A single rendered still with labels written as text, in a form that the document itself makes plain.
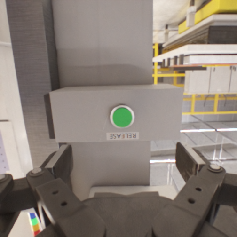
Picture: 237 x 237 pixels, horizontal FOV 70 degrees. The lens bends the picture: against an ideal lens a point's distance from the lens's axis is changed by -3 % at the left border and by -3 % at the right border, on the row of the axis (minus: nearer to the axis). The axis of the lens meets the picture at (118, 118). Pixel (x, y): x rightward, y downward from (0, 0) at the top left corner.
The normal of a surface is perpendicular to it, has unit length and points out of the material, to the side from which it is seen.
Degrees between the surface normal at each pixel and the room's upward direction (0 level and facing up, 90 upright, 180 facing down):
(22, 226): 90
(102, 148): 90
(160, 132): 90
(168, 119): 90
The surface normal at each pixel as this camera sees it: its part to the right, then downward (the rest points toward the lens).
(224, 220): -0.03, -0.96
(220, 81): -0.01, 0.26
